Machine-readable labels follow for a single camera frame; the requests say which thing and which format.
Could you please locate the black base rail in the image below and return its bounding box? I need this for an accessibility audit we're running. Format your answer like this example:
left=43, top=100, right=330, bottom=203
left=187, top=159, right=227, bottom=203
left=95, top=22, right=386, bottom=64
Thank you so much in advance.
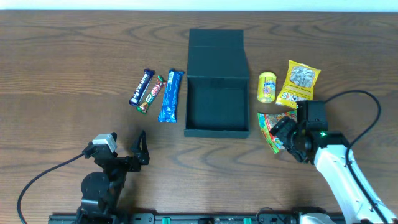
left=48, top=213, right=345, bottom=224

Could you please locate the yellow snack bag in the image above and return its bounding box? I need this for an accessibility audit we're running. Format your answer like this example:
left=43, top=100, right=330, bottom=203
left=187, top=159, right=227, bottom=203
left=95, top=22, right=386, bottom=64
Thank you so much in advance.
left=275, top=60, right=321, bottom=109

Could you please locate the green Haribo gummy bag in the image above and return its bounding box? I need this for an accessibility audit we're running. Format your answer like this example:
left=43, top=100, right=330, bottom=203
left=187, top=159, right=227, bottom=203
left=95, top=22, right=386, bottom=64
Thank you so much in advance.
left=257, top=110, right=299, bottom=154

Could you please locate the blue Oreo cookie pack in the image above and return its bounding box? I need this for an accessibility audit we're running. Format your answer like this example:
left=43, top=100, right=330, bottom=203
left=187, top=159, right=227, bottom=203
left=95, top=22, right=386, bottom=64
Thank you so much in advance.
left=158, top=69, right=185, bottom=123

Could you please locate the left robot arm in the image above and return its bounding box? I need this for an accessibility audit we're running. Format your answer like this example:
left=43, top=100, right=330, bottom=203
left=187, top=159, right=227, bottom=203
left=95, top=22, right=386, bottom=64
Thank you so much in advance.
left=75, top=131, right=150, bottom=223

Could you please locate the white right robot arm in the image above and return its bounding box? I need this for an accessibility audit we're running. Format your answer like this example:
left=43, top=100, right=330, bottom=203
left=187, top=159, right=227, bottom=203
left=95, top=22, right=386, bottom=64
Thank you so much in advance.
left=270, top=116, right=397, bottom=223

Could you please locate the dark blue chocolate bar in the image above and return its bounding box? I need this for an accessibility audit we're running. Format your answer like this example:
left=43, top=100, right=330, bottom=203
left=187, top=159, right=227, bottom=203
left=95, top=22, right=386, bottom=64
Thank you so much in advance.
left=129, top=68, right=155, bottom=106

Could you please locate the green red chocolate bar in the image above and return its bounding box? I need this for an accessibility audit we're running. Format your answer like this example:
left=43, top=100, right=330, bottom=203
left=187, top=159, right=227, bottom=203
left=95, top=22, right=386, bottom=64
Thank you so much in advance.
left=136, top=75, right=167, bottom=114

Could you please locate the black open gift box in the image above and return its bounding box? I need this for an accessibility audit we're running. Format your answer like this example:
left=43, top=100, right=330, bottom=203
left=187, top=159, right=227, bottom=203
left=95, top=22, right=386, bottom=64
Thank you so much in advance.
left=184, top=29, right=250, bottom=139

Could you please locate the yellow mentos gum can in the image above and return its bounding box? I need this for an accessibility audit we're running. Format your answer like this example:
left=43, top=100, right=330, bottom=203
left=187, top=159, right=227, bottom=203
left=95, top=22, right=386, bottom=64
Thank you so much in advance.
left=257, top=72, right=277, bottom=103

